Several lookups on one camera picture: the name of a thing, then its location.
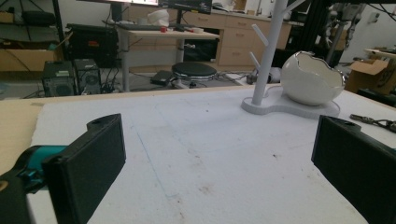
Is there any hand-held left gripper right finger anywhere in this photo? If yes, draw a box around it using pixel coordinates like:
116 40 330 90
311 115 396 224

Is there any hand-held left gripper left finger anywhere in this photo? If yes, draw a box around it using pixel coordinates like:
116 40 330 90
0 113 127 224

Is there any brown cardboard box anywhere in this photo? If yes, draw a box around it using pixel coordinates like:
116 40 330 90
344 59 396 96

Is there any black computer tower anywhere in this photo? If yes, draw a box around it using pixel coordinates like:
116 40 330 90
73 58 102 95
41 60 77 97

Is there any white eggshell-shaped ceramic bowl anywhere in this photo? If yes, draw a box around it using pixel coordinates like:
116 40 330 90
280 50 347 106

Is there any white foam table mat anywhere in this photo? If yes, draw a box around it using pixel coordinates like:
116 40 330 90
27 83 396 224

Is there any black power adapter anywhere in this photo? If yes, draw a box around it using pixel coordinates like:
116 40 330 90
149 69 174 87

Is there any long cardboard box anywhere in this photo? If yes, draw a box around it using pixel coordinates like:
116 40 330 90
0 46 64 73

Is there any black equipment case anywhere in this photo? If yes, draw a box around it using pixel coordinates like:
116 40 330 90
65 23 120 68

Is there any white tree-shaped jewelry stand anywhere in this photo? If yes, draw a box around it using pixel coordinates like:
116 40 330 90
241 0 341 119

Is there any round black stool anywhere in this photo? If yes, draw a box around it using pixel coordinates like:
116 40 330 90
171 61 218 82

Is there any light wooden standing desk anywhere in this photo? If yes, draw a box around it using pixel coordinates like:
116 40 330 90
116 26 220 93

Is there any white plastic bag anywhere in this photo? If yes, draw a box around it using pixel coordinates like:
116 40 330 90
147 8 170 27

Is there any wooden drawer cabinet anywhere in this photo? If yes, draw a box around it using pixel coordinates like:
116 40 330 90
124 3 292 72

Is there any computer monitor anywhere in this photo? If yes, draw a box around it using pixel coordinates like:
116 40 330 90
158 0 213 15

